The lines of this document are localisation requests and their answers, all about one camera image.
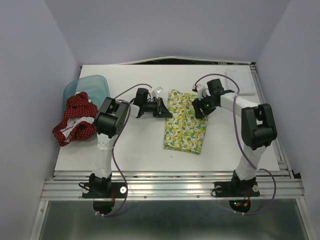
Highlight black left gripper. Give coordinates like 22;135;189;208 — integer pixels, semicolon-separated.
143;97;173;118

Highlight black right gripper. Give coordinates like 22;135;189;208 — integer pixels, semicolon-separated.
191;92;217;119

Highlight lemon print skirt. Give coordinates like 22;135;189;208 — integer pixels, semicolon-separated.
163;89;208;155

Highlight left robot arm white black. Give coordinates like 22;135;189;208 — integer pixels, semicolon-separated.
85;86;173;197

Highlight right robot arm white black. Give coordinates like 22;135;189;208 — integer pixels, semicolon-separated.
192;78;278;195

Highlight folded white skirt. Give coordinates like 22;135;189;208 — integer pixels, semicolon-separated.
225;67;256;96

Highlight teal plastic bin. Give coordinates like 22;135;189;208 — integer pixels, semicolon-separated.
63;75;110;110

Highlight red polka dot skirt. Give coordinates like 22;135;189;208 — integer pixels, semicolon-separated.
52;91;98;147

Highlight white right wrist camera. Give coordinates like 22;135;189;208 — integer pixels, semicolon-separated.
192;84;208;100

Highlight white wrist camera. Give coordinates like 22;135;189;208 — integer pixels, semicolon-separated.
192;84;208;100
150;86;163;100

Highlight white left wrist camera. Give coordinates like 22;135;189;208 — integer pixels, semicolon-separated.
150;86;163;100

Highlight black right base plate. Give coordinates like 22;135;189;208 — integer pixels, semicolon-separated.
211;181;260;198

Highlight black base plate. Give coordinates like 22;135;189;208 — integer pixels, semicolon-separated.
211;181;260;198
78;182;128;199

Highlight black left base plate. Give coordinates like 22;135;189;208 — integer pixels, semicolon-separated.
78;182;128;199

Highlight aluminium frame rails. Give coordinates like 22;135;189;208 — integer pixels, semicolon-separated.
29;61;312;240

